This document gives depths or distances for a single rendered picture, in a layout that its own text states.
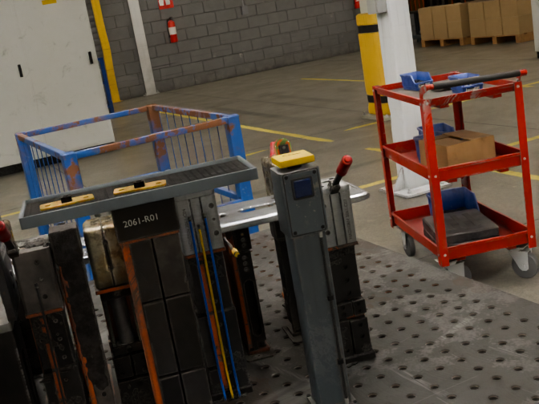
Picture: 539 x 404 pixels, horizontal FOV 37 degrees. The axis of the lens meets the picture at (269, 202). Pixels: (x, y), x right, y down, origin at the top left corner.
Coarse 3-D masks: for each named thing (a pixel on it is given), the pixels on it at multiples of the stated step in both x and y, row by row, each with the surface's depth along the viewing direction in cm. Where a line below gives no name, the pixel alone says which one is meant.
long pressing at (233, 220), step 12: (360, 192) 167; (228, 204) 178; (240, 204) 176; (252, 204) 174; (264, 204) 173; (228, 216) 168; (240, 216) 166; (252, 216) 163; (264, 216) 162; (276, 216) 163; (228, 228) 161; (240, 228) 161; (84, 252) 159; (84, 264) 155
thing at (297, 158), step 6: (276, 156) 137; (282, 156) 136; (288, 156) 135; (294, 156) 134; (300, 156) 133; (306, 156) 133; (312, 156) 133; (276, 162) 135; (282, 162) 132; (288, 162) 133; (294, 162) 133; (300, 162) 133; (306, 162) 133; (288, 168) 135
